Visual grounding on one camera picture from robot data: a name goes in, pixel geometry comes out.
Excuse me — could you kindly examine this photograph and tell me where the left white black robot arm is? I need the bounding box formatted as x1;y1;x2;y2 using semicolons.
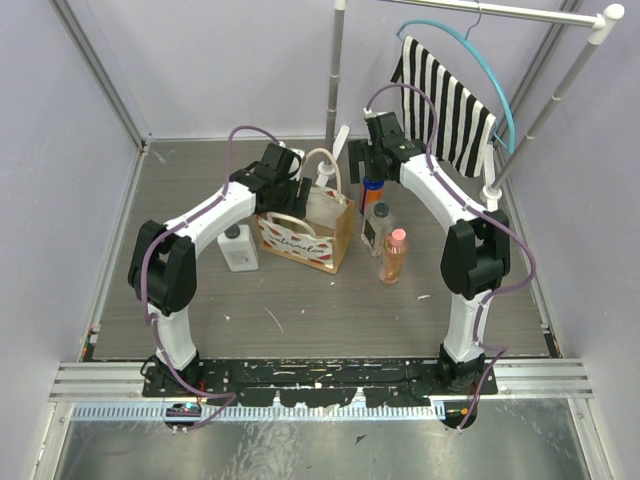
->
127;142;312;396

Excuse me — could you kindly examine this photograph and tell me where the pink cap lotion bottle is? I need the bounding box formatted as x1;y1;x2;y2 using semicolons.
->
378;228;408;284

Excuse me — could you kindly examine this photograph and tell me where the clear bottle grey cap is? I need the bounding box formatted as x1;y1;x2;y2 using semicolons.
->
361;201;395;257

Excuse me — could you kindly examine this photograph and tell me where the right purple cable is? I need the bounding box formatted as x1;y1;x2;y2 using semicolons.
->
363;82;538;436

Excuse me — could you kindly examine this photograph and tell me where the metal clothes rack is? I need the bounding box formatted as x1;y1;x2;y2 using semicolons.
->
315;0;626;251

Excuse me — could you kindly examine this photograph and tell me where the purple cable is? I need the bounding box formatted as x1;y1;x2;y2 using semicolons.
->
363;82;538;436
141;124;289;432

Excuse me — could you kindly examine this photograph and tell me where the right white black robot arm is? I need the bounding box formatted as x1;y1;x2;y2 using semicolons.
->
347;110;511;394

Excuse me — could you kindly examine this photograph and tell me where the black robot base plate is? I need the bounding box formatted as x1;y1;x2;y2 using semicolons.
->
144;355;501;409

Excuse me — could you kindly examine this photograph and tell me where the black white striped cloth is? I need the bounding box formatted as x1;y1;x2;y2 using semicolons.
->
391;35;496;178

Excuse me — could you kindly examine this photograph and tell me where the slotted cable duct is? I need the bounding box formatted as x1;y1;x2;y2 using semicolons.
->
71;401;445;423

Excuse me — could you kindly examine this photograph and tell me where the white bottle grey cap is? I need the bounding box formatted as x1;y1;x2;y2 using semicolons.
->
217;224;259;272

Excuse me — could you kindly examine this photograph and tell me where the blue clothes hanger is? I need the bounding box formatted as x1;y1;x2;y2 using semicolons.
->
395;19;517;153

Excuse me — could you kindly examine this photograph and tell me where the blue cap orange bottle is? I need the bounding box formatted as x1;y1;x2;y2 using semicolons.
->
359;177;385;215

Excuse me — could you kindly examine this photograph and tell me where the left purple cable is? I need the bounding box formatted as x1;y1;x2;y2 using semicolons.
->
141;124;289;432

